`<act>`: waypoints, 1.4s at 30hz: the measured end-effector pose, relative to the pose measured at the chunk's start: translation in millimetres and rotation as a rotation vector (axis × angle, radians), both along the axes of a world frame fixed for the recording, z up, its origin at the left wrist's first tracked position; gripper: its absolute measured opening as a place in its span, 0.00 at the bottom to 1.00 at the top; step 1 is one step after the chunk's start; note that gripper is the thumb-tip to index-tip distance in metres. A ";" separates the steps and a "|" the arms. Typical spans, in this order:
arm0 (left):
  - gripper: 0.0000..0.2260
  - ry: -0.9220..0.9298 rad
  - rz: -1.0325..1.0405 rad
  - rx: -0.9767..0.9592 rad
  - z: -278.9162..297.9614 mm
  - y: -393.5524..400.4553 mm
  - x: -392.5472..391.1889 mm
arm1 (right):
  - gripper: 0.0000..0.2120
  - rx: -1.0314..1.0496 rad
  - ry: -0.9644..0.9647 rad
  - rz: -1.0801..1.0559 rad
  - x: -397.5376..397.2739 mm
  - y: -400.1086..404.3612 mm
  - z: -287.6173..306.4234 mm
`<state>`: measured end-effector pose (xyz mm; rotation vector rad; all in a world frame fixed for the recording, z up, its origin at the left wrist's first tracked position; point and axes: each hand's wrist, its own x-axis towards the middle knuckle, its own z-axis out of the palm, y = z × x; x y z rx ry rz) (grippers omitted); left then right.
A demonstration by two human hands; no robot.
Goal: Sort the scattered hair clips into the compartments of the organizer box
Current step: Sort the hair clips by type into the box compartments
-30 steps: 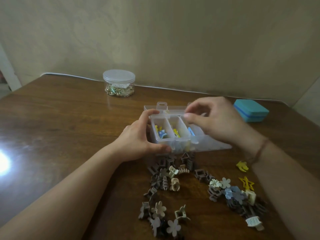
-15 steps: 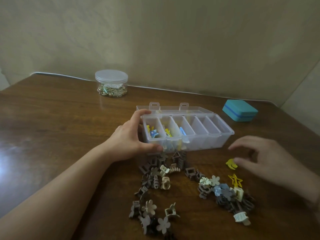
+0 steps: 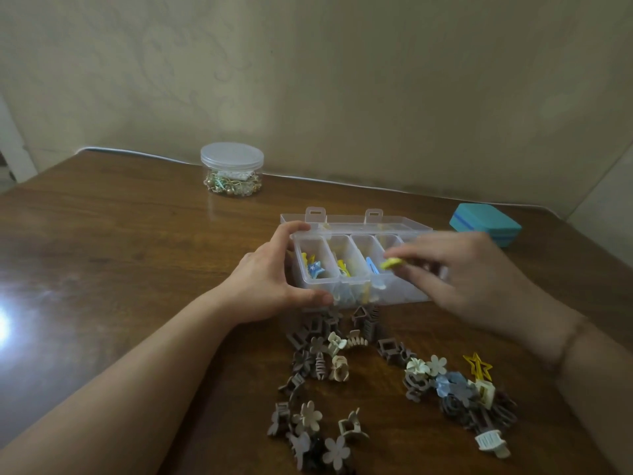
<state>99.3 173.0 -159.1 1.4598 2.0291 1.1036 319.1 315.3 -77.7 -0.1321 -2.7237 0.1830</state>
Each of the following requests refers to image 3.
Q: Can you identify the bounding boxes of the person's right hand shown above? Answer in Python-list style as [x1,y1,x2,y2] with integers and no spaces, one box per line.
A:
[383,231,588,363]

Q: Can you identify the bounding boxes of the person's left hand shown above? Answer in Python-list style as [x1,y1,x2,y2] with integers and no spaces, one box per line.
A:
[217,221,335,325]

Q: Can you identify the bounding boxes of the clear plastic organizer box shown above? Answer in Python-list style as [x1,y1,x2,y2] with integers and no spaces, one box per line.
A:
[279,207,449,308]

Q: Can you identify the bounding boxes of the person's left forearm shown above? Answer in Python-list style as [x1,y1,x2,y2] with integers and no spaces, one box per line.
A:
[0,288,244,475]

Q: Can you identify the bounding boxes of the person's right forearm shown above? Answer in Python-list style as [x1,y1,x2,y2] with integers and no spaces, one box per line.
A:
[554,316,633,475]

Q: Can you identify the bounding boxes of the pile of small claw clips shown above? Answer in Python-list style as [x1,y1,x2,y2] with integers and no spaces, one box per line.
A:
[266,305,518,473]

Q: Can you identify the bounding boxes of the blue rectangular box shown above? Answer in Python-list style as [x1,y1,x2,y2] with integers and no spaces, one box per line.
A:
[448,203,523,248]

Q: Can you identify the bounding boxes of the yellow star outline clip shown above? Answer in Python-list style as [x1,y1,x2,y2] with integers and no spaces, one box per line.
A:
[463,352,494,383]

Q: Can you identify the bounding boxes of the clear jar with lid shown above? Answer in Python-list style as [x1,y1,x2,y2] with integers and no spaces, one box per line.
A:
[200,142,265,197]

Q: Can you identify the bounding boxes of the white cable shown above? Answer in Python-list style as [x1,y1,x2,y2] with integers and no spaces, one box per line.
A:
[74,146,567,213]

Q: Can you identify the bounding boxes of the thin wrist bracelet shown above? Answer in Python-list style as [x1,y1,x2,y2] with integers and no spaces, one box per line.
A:
[557,318,590,374]

